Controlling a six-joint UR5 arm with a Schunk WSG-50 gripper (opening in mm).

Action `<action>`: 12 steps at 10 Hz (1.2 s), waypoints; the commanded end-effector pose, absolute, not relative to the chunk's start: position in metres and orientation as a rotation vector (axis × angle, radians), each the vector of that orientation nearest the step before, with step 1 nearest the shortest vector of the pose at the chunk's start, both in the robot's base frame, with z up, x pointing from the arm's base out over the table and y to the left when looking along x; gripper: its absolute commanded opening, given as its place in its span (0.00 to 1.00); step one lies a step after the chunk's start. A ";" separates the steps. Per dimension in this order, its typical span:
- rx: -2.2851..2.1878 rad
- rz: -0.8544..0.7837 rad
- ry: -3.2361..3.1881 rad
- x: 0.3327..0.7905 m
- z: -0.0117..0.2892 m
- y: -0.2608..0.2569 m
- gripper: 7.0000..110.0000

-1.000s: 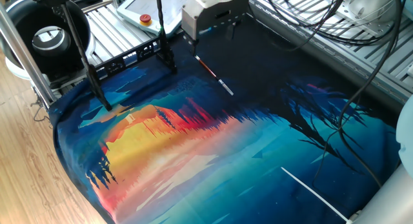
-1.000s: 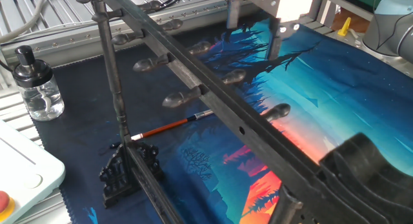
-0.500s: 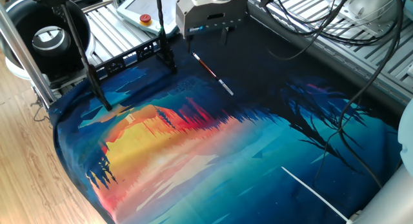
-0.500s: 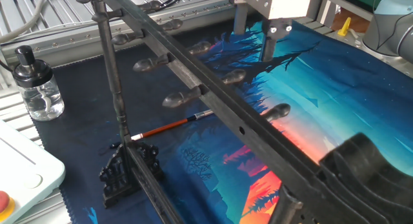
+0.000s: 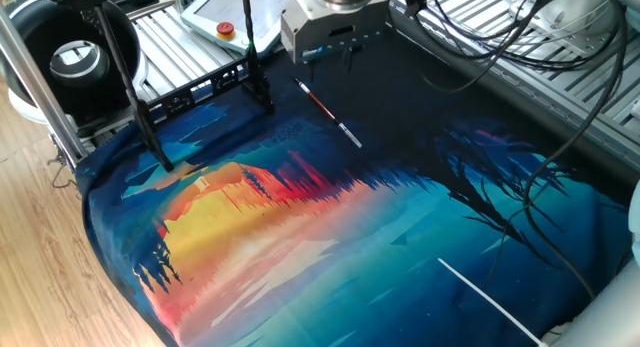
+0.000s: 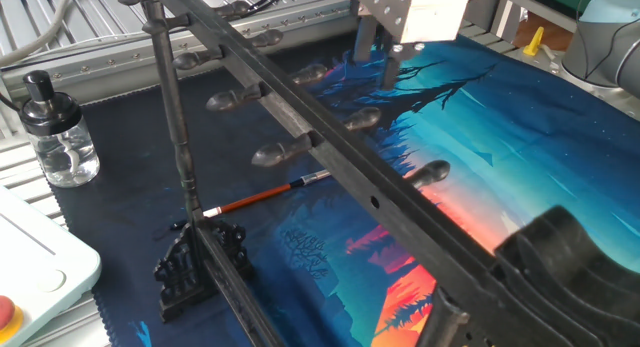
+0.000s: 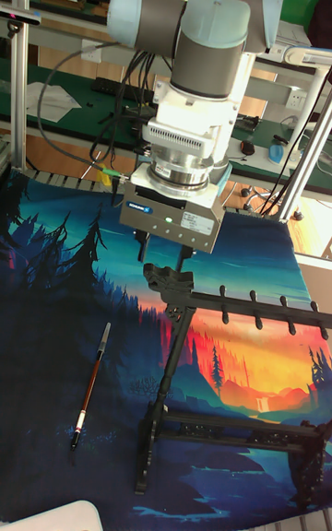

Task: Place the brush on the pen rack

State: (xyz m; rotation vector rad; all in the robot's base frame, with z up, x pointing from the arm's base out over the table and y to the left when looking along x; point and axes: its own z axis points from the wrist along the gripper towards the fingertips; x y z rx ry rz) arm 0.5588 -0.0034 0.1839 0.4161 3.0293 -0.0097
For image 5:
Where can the silver round lid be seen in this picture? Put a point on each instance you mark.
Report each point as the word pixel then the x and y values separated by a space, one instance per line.
pixel 79 62

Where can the pale teach pendant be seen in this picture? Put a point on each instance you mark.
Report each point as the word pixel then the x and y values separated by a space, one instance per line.
pixel 215 9

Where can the white thin strip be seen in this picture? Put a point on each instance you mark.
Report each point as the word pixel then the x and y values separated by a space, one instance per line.
pixel 490 299

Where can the black round bin white rim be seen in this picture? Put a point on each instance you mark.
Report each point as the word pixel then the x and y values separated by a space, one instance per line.
pixel 35 47

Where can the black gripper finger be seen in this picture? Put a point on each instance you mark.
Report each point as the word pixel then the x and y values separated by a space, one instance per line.
pixel 311 72
pixel 352 57

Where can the black wooden pen rack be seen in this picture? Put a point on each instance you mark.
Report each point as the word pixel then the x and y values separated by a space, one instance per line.
pixel 145 122

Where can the aluminium table rail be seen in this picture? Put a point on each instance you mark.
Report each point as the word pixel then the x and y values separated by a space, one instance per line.
pixel 615 137

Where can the colourful sunset landscape mat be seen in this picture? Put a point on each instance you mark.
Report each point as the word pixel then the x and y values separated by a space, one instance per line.
pixel 350 237

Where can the aluminium frame post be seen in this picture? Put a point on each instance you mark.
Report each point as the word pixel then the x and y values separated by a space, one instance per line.
pixel 45 92

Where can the orange marker pen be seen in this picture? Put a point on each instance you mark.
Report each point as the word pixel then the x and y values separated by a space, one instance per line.
pixel 325 110

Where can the silver Schunk gripper body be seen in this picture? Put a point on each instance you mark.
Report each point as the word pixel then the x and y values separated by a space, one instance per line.
pixel 315 37

